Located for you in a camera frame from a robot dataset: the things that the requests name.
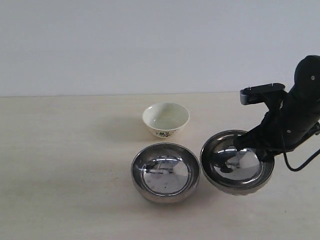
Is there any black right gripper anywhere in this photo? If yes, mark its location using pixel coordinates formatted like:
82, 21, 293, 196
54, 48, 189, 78
233, 98, 315, 163

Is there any ribbed steel bowl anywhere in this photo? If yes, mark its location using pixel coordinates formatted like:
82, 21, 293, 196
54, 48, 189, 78
200, 129, 275, 196

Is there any white floral ceramic bowl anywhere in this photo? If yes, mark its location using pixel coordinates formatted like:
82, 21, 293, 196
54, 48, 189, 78
141, 102, 190, 139

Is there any smooth steel bowl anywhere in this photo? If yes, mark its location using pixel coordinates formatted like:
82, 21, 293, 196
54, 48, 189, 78
130, 142, 201, 205

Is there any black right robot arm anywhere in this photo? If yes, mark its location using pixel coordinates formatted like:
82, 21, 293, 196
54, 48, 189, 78
233, 55, 320, 154

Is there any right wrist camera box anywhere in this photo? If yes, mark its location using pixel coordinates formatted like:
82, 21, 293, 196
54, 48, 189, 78
239, 83, 285, 106

